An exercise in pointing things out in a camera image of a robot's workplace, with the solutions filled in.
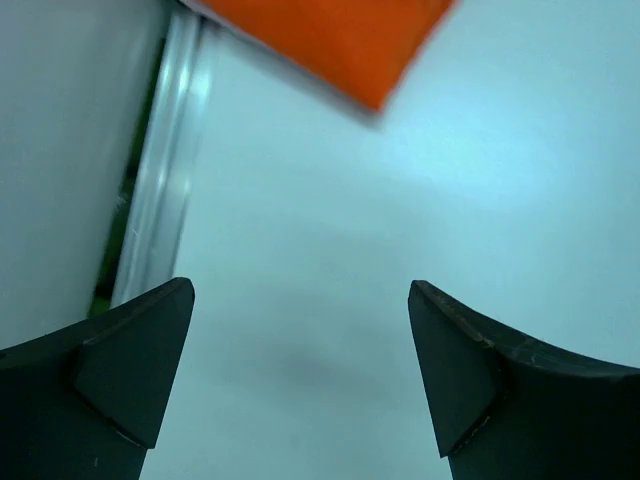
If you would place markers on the pink t shirt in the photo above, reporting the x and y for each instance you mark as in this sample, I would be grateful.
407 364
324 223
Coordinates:
194 5

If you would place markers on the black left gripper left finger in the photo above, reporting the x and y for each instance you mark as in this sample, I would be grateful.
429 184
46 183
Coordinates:
88 401

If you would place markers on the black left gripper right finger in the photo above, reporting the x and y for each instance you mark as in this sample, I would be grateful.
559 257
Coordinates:
505 405

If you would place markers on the orange t shirt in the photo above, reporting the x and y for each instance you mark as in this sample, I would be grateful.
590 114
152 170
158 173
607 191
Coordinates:
361 48

